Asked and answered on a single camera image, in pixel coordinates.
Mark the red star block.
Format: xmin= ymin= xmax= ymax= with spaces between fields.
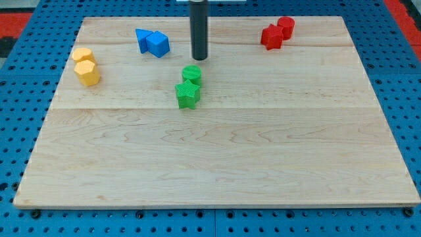
xmin=260 ymin=24 xmax=284 ymax=50

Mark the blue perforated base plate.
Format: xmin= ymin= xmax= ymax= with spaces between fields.
xmin=1 ymin=1 xmax=420 ymax=236

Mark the light wooden board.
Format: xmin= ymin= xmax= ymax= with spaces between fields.
xmin=14 ymin=16 xmax=420 ymax=209

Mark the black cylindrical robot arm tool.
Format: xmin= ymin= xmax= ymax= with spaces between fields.
xmin=188 ymin=0 xmax=209 ymax=61

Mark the green star block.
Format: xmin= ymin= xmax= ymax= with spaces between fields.
xmin=175 ymin=80 xmax=201 ymax=109

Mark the yellow hexagon block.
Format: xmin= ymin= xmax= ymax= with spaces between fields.
xmin=74 ymin=60 xmax=101 ymax=86

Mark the red cylinder block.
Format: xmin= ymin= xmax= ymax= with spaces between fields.
xmin=277 ymin=16 xmax=295 ymax=40

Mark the yellow pentagon block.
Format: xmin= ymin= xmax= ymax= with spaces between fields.
xmin=72 ymin=47 xmax=96 ymax=64

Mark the blue triangular prism block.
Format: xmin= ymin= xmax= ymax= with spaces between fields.
xmin=136 ymin=28 xmax=153 ymax=53

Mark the green cylinder block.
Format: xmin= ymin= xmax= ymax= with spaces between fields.
xmin=182 ymin=65 xmax=202 ymax=86

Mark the blue cube block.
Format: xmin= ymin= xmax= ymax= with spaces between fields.
xmin=146 ymin=31 xmax=170 ymax=58

